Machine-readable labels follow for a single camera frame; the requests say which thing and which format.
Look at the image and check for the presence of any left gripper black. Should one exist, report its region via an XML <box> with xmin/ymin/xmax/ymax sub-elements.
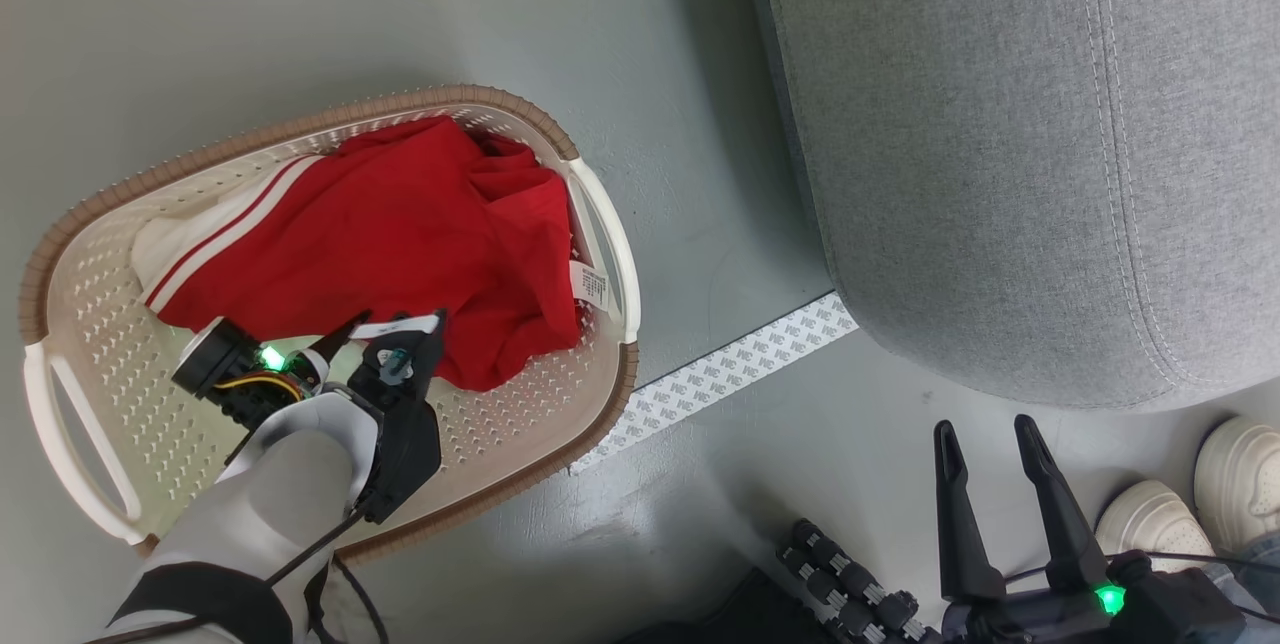
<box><xmin>171</xmin><ymin>308</ymin><xmax>448</xmax><ymax>430</ymax></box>

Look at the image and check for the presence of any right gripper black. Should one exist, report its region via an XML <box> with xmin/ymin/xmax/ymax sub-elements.
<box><xmin>933</xmin><ymin>413</ymin><xmax>1151</xmax><ymax>644</ymax></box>

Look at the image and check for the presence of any red garment with white stripes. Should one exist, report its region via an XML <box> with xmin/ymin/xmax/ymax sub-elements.
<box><xmin>131</xmin><ymin>115</ymin><xmax>614</xmax><ymax>394</ymax></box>

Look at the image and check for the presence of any grey fabric sofa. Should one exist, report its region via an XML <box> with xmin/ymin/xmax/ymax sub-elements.
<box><xmin>737</xmin><ymin>0</ymin><xmax>1280</xmax><ymax>415</ymax></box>

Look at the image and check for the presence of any white sneaker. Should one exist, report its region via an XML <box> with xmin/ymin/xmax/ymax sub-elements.
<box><xmin>1094</xmin><ymin>480</ymin><xmax>1217</xmax><ymax>577</ymax></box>
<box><xmin>1193</xmin><ymin>415</ymin><xmax>1280</xmax><ymax>557</ymax></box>

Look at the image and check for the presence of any blue jeans leg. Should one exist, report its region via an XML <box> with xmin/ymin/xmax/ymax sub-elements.
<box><xmin>1203</xmin><ymin>534</ymin><xmax>1280</xmax><ymax>615</ymax></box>

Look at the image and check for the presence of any cream plastic laundry basket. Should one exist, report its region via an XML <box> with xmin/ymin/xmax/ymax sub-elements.
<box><xmin>17</xmin><ymin>83</ymin><xmax>642</xmax><ymax>567</ymax></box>

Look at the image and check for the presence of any white printed floor tape strip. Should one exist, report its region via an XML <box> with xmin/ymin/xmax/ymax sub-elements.
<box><xmin>568</xmin><ymin>291</ymin><xmax>860</xmax><ymax>476</ymax></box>

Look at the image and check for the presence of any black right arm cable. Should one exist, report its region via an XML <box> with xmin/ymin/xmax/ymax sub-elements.
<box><xmin>1003</xmin><ymin>550</ymin><xmax>1280</xmax><ymax>625</ymax></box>

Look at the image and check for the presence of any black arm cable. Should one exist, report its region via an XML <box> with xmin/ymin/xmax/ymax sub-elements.
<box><xmin>262</xmin><ymin>502</ymin><xmax>393</xmax><ymax>644</ymax></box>
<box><xmin>1003</xmin><ymin>550</ymin><xmax>1280</xmax><ymax>625</ymax></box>

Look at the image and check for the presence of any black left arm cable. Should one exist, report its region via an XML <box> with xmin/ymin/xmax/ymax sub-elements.
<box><xmin>262</xmin><ymin>502</ymin><xmax>393</xmax><ymax>644</ymax></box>

